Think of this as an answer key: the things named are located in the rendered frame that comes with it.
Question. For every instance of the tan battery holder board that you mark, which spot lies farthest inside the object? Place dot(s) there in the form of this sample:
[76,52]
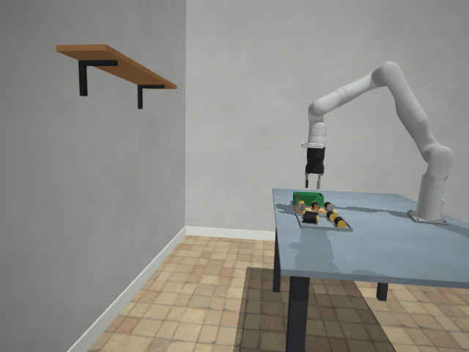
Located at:
[302,207]

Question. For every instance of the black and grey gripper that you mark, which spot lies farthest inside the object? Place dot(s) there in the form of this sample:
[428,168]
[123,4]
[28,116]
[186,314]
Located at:
[315,157]

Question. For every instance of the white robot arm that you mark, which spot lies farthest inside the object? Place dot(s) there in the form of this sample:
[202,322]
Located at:
[430,198]

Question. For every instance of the green open box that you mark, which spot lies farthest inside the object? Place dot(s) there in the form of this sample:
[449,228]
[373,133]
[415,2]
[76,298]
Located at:
[308,198]

